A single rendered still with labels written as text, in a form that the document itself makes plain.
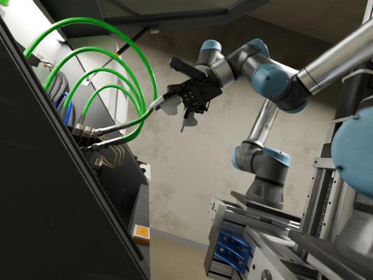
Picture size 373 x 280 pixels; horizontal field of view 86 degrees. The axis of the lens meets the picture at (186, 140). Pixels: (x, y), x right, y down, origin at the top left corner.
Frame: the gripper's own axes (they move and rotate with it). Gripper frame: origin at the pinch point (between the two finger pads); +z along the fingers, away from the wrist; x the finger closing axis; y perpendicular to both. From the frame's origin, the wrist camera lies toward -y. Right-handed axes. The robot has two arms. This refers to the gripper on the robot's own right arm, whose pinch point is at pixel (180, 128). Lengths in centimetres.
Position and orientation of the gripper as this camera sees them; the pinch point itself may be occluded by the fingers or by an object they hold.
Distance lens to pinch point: 74.7
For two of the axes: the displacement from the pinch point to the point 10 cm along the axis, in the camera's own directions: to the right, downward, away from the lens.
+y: 9.4, 3.1, 1.7
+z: -3.0, 9.5, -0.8
